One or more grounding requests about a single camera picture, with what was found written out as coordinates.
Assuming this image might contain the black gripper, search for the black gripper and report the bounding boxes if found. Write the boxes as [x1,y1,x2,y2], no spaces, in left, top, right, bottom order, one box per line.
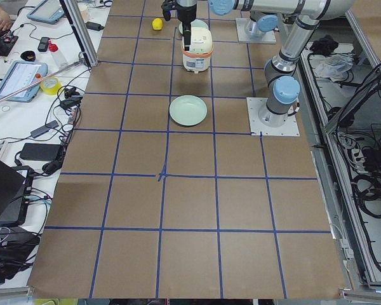
[178,5,196,51]

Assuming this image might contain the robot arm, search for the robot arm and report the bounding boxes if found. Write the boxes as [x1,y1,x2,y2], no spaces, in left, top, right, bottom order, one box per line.
[161,1,278,54]
[209,0,354,128]

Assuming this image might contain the white rice cooker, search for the white rice cooker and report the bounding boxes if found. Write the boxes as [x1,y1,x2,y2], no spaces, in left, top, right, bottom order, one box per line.
[181,27,213,73]

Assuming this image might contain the person hand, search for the person hand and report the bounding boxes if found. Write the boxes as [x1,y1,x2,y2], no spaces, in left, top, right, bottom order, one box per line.
[0,7,12,31]

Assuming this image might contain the yellow potato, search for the yellow potato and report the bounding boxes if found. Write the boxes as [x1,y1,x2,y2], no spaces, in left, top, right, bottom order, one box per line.
[152,18,163,31]

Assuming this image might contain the blue teach pendant far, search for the blue teach pendant far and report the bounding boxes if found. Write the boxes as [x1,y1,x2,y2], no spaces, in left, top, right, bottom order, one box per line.
[27,0,65,24]

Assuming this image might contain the blue teach pendant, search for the blue teach pendant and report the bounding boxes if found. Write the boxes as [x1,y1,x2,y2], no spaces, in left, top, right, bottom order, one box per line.
[0,60,48,102]
[27,0,65,24]

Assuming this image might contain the black cloth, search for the black cloth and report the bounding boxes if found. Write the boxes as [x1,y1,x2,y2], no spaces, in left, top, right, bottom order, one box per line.
[309,35,339,57]

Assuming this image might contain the black phone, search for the black phone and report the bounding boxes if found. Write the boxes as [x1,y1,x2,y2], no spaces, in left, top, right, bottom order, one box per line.
[37,37,50,52]

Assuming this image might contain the yellow tape roll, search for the yellow tape roll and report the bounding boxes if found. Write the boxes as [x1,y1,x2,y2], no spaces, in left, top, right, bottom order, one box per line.
[39,77,62,95]

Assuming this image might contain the crumpled white plastic bag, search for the crumpled white plastic bag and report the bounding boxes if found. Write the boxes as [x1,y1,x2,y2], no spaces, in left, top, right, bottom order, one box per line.
[314,54,354,81]

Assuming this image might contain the black small bowl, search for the black small bowl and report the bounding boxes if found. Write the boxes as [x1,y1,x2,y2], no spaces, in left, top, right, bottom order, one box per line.
[20,50,36,62]

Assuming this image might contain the blue teach pendant near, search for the blue teach pendant near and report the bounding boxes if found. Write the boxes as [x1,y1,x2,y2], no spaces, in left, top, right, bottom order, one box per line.
[0,60,48,102]

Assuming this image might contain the brown paper table mat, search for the brown paper table mat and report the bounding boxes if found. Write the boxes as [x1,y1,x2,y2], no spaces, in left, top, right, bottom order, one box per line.
[29,1,347,299]

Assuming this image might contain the black power adapter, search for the black power adapter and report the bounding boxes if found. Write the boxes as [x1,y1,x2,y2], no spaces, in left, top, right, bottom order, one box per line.
[20,143,62,161]

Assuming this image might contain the white power strip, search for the white power strip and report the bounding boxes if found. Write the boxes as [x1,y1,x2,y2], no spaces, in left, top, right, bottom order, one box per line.
[338,133,366,173]

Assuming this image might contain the black laptop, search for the black laptop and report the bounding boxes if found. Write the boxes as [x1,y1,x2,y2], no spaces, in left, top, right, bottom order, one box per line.
[0,160,33,227]

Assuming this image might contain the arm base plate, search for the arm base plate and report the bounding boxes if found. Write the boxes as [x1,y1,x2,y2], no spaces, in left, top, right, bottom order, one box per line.
[246,97,300,137]
[236,15,278,44]

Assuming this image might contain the aluminium frame post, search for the aluminium frame post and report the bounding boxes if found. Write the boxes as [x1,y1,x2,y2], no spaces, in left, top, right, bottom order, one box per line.
[60,0,98,67]

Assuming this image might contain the coiled black cables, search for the coiled black cables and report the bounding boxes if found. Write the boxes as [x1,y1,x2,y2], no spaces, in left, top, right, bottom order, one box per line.
[351,174,381,220]

